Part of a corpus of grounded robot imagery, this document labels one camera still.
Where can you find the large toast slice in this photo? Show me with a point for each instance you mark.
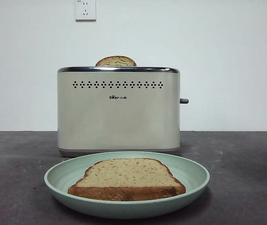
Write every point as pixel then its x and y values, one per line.
pixel 126 178

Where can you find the pale green round plate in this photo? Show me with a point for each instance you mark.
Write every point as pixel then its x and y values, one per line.
pixel 61 187

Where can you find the cream two-slot toaster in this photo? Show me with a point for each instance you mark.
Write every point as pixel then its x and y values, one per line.
pixel 114 122

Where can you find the grey toaster lever knob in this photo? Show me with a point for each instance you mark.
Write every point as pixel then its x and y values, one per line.
pixel 184 101

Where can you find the small toast slice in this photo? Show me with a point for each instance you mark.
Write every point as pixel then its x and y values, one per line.
pixel 116 62

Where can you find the white wall socket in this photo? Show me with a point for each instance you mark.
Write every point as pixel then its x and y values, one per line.
pixel 85 11

